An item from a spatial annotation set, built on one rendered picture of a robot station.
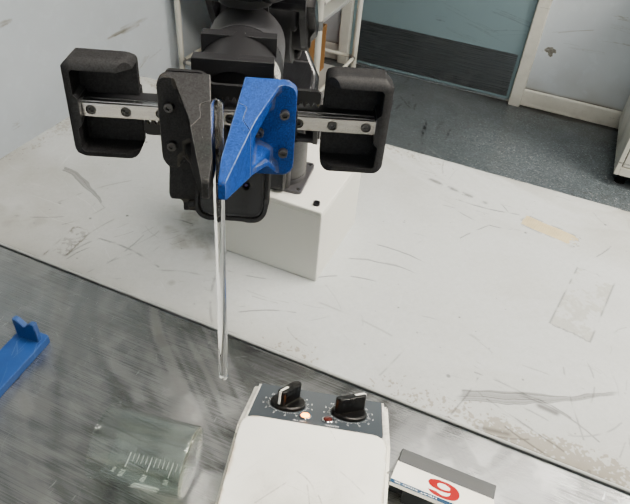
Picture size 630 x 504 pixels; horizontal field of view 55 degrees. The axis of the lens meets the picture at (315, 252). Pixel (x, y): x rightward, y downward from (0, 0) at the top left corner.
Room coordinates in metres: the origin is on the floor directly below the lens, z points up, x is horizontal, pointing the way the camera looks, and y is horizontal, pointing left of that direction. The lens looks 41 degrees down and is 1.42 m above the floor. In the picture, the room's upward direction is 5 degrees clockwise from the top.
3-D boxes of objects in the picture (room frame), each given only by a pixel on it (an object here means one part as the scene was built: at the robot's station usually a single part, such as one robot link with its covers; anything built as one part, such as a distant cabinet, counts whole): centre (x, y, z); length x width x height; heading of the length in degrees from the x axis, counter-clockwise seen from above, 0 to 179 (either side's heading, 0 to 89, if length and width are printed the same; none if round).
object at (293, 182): (0.61, 0.05, 1.04); 0.07 x 0.07 x 0.06; 78
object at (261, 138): (0.28, 0.03, 1.24); 0.07 x 0.04 x 0.06; 4
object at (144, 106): (0.35, 0.06, 1.24); 0.19 x 0.08 x 0.06; 94
